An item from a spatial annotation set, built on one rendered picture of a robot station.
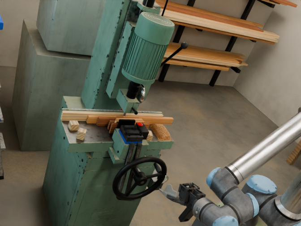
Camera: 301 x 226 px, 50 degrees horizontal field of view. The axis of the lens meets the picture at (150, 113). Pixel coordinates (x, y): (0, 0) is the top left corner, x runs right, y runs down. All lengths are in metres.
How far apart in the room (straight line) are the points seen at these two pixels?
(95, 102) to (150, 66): 0.48
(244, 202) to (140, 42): 0.82
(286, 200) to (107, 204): 0.98
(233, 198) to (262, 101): 4.06
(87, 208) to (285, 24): 4.14
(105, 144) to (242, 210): 0.72
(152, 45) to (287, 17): 3.93
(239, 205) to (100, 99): 0.99
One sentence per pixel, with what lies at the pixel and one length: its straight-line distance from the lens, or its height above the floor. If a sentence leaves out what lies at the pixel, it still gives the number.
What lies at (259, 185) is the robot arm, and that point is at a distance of 1.83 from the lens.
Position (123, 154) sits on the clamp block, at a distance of 1.57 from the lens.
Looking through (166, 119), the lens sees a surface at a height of 0.94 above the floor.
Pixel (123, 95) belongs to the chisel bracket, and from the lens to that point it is 1.70.
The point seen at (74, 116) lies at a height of 0.93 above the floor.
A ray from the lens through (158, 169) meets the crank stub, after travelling 1.53.
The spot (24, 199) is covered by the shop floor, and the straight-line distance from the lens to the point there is 2.48.
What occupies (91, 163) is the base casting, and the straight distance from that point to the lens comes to 1.68.
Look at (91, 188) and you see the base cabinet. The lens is 1.82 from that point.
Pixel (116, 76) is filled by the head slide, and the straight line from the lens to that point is 1.71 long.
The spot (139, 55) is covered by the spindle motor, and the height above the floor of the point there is 1.34.
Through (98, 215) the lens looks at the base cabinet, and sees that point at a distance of 2.04.
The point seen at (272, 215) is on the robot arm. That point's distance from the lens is 1.81.
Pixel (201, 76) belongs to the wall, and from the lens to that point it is 5.18.
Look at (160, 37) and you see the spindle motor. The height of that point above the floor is 1.45.
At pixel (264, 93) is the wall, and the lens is 5.31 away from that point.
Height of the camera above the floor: 1.86
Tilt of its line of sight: 29 degrees down
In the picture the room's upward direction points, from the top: 22 degrees clockwise
